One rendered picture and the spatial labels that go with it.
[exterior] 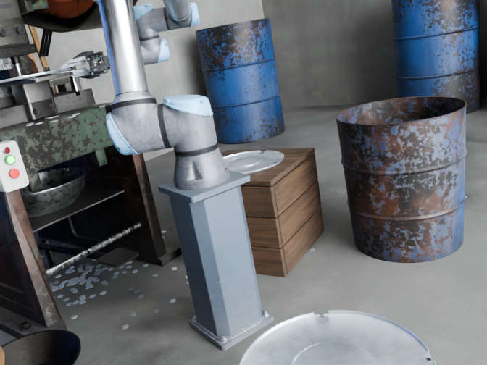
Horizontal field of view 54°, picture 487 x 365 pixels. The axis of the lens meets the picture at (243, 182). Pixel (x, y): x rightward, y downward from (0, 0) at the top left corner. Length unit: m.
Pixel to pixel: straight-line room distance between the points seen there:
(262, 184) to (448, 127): 0.59
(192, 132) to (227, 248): 0.32
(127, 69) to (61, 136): 0.51
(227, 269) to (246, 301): 0.12
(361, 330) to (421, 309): 0.63
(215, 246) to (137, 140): 0.34
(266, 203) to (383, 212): 0.38
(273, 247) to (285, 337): 0.80
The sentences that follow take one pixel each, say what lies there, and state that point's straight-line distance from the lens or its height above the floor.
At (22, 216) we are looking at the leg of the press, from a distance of 1.57.
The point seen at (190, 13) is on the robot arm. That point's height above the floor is 0.89.
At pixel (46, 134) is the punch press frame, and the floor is 0.60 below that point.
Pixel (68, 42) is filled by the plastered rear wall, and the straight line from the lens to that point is 3.40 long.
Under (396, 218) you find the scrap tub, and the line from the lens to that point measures 1.61.
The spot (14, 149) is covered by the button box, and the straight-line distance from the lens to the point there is 1.49.
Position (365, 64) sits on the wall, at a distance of 4.55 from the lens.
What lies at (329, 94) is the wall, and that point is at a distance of 4.75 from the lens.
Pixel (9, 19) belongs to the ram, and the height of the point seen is 0.97.
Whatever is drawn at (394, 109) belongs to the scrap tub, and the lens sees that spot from 1.91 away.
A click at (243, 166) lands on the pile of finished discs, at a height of 0.36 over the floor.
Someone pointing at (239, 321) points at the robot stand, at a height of 0.05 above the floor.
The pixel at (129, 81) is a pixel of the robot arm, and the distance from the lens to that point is 1.24.
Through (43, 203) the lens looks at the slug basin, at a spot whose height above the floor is 0.37.
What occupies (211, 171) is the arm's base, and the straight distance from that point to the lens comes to 1.21.
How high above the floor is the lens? 0.81
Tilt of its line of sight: 17 degrees down
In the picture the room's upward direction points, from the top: 10 degrees counter-clockwise
